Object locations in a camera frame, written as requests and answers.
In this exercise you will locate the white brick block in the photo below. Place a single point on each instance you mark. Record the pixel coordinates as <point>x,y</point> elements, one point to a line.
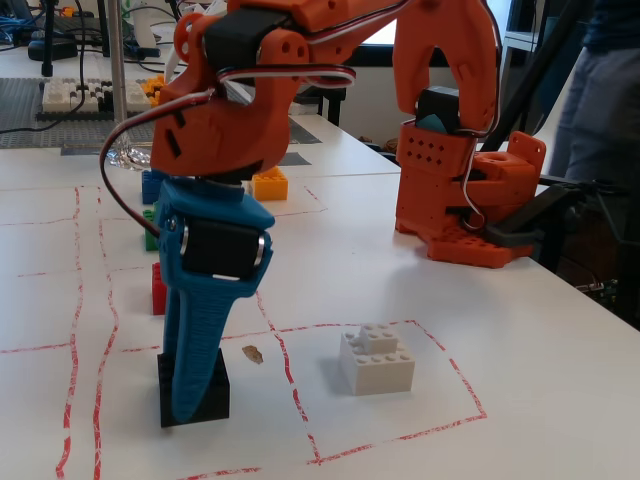
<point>380,370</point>

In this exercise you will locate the green brick block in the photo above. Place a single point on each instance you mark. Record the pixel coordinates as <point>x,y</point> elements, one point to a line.
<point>150,244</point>

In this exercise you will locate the black slanted pole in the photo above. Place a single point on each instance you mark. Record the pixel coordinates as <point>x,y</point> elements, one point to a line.
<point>540,75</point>

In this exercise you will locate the orange brick block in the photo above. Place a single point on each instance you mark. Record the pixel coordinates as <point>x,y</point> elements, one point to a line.
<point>270,187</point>

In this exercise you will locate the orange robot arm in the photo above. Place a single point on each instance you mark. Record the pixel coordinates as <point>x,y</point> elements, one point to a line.
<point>235,130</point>

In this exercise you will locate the white and black brick panel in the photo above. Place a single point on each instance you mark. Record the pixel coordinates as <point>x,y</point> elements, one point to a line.
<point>60,97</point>

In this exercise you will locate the black brick block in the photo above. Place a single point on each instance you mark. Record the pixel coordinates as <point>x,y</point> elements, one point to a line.
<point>218,390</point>

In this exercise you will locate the metal pole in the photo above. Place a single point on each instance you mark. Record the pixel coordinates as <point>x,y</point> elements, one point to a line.
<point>118,60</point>

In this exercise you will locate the orange brick stack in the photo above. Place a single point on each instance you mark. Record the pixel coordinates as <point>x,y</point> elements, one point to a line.
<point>152,90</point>

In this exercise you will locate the blue brick block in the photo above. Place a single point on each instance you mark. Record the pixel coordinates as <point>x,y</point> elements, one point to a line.
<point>149,187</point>

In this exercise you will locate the red brick block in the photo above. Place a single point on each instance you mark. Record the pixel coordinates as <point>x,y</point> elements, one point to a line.
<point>159,295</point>

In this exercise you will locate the grey studded baseplate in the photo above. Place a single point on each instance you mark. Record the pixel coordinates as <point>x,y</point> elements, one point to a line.
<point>20,115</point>

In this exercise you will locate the person in dark clothes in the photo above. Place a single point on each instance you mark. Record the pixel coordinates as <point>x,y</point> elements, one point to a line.
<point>600,100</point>

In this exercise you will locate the black upright stand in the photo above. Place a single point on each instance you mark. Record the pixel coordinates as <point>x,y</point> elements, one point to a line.
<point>48,45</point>

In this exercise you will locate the grey tape strip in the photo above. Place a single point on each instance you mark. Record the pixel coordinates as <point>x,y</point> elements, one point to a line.
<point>85,148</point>

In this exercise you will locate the small brown crumb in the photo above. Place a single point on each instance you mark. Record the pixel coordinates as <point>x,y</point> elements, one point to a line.
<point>252,354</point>

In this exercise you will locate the black table clamp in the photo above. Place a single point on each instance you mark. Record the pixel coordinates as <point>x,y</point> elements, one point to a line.
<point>515,234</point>

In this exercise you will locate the black box device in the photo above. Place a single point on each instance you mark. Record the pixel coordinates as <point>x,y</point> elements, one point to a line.
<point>50,50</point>

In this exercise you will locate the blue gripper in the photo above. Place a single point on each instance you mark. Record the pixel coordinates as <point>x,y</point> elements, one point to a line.
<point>218,247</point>

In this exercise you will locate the white plastic stand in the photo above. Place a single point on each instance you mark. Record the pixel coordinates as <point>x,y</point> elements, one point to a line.
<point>144,30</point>

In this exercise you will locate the controller circuit board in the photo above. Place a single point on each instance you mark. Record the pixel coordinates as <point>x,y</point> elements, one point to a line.
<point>600,292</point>

